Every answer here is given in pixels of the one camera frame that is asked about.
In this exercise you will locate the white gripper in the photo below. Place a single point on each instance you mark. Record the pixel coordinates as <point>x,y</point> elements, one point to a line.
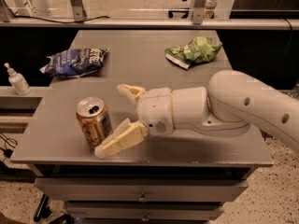
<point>155,110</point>

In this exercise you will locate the orange soda can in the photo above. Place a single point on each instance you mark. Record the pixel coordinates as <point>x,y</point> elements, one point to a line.
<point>94,120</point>

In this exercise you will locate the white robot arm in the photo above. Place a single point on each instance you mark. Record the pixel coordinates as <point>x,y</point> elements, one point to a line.
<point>227,106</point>

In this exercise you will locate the blue chip bag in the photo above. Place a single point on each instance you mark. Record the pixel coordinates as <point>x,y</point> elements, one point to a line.
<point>74,62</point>

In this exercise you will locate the green jalapeno chip bag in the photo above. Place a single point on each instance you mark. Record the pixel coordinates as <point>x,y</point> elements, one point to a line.
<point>200,50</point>

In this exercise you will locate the grey drawer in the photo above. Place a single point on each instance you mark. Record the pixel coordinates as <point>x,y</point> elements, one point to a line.
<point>141,190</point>
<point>144,211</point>

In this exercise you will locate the top grey drawer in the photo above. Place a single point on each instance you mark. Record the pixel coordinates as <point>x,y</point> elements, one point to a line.
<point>141,190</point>

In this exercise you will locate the white pump bottle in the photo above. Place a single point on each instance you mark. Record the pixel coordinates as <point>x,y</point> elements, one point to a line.
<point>17,81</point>

